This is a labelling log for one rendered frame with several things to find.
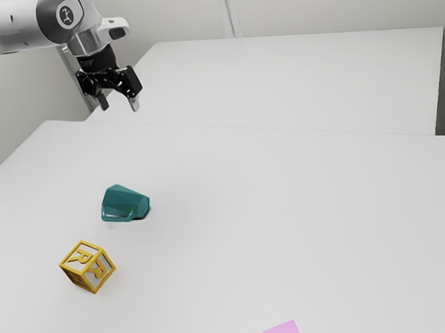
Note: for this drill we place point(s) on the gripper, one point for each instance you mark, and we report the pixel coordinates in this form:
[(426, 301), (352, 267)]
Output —
[(96, 65)]

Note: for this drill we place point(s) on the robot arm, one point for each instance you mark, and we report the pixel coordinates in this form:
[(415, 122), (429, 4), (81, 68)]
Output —
[(16, 25)]

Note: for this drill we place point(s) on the teal faceted mug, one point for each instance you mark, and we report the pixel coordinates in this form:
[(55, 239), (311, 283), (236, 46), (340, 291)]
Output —
[(123, 203)]

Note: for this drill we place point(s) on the yellow letter cube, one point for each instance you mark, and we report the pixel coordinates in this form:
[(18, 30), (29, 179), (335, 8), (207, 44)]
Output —
[(88, 266)]

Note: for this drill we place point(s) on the pink square sheet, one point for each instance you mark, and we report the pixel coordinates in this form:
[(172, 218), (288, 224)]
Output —
[(283, 331)]

